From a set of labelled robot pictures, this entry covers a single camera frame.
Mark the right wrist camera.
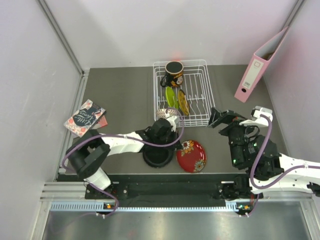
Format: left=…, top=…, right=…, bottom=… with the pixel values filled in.
left=251, top=106, right=273, bottom=127

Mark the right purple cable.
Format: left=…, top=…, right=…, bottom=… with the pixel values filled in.
left=249, top=113, right=320, bottom=191

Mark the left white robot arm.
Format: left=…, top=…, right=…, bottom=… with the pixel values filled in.
left=64, top=116, right=182, bottom=199

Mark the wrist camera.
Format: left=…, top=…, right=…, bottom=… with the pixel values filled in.
left=166, top=115, right=180, bottom=132
left=251, top=106, right=273, bottom=127

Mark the black plate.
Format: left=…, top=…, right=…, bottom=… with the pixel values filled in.
left=142, top=146, right=174, bottom=168

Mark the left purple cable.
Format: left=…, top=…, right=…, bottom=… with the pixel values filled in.
left=61, top=107, right=185, bottom=176

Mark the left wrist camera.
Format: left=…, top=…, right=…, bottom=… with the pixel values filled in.
left=166, top=115, right=180, bottom=132

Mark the green plate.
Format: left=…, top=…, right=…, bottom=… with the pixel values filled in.
left=165, top=86, right=179, bottom=109

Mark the pink ring binder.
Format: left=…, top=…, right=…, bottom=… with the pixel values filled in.
left=234, top=26, right=289, bottom=103

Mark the black floral mug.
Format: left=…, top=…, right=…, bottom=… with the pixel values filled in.
left=160, top=61, right=184, bottom=88

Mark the red floral plate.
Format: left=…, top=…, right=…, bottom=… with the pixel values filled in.
left=176, top=140, right=207, bottom=174

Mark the white cable duct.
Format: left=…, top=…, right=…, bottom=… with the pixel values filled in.
left=50, top=201, right=239, bottom=212

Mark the red book underneath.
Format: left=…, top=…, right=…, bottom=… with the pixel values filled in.
left=91, top=115, right=108, bottom=130

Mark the purple cable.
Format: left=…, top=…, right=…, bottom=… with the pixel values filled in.
left=61, top=107, right=185, bottom=176
left=249, top=113, right=320, bottom=191

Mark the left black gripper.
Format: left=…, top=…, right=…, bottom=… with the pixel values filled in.
left=155, top=127, right=183, bottom=151

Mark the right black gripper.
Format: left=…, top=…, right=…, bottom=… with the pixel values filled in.
left=207, top=106, right=260, bottom=168

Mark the yellow brown plate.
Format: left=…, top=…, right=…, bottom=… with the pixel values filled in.
left=177, top=89, right=190, bottom=116

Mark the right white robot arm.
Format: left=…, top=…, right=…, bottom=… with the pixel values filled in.
left=208, top=106, right=320, bottom=198

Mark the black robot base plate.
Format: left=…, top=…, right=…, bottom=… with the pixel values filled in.
left=84, top=172, right=263, bottom=203

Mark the patterned ceramic bowl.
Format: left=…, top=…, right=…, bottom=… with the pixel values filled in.
left=156, top=108, right=179, bottom=120

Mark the floral cover book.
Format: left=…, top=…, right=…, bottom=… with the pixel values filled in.
left=63, top=99, right=106, bottom=138

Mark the white wire dish rack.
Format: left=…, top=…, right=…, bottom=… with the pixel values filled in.
left=153, top=59, right=215, bottom=127

